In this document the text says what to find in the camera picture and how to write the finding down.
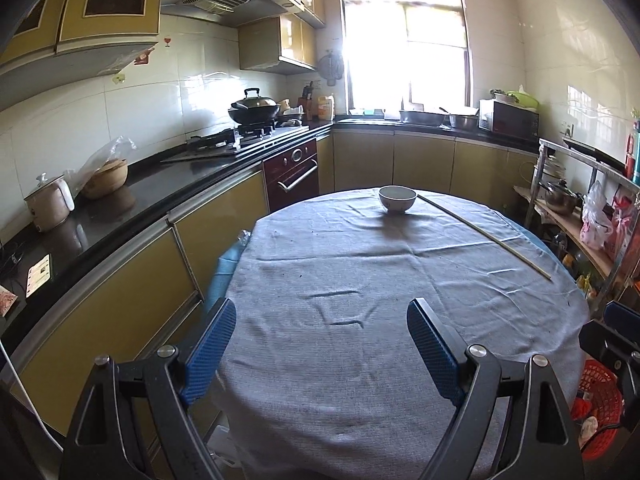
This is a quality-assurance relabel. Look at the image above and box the black wok with lid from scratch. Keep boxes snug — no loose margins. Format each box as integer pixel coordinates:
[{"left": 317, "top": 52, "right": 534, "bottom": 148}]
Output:
[{"left": 228, "top": 87, "right": 280, "bottom": 126}]

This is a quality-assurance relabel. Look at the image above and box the white ceramic bowl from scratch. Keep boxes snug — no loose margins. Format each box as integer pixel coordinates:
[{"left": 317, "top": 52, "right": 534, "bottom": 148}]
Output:
[{"left": 378, "top": 185, "right": 418, "bottom": 214}]

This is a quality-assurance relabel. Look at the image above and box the pink plastic bag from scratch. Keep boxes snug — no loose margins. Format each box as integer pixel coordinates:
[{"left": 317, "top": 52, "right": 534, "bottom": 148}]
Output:
[{"left": 580, "top": 180, "right": 613, "bottom": 250}]

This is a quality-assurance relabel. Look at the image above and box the metal storage shelf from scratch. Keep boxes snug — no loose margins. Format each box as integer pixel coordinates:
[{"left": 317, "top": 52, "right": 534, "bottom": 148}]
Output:
[{"left": 514, "top": 139, "right": 639, "bottom": 318}]

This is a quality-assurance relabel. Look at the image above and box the gas stove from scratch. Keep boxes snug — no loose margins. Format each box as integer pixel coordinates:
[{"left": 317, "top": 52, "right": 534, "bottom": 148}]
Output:
[{"left": 160, "top": 118, "right": 309, "bottom": 164}]

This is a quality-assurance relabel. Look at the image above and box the microwave oven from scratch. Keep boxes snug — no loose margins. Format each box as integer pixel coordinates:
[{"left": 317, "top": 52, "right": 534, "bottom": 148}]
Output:
[{"left": 478, "top": 100, "right": 539, "bottom": 140}]

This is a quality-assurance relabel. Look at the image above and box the long wooden stick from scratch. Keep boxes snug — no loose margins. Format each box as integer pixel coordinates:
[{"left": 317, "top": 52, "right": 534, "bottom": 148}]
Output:
[{"left": 416, "top": 194, "right": 552, "bottom": 282}]

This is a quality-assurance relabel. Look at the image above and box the grey tablecloth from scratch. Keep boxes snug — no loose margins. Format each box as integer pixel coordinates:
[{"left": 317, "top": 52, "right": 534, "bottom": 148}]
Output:
[{"left": 213, "top": 190, "right": 589, "bottom": 479}]

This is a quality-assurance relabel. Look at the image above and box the steel pot on shelf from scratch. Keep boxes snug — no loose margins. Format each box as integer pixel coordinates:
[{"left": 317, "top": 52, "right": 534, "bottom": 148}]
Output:
[{"left": 540, "top": 179, "right": 582, "bottom": 216}]

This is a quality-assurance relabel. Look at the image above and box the white tissue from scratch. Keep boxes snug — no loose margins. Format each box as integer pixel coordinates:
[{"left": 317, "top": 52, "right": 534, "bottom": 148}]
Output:
[{"left": 578, "top": 416, "right": 599, "bottom": 448}]

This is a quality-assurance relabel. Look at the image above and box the red plastic mesh basket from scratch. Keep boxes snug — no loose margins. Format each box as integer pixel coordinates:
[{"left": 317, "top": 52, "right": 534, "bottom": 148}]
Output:
[{"left": 570, "top": 359, "right": 624, "bottom": 462}]

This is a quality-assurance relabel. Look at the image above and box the dark red built-in oven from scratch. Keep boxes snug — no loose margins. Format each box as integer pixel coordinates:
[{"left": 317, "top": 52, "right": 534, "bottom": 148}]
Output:
[{"left": 262, "top": 139, "right": 319, "bottom": 212}]

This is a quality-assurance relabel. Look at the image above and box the beige slow cooker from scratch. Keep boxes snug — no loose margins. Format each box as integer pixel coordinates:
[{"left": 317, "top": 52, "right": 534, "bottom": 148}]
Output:
[{"left": 24, "top": 174, "right": 75, "bottom": 232}]

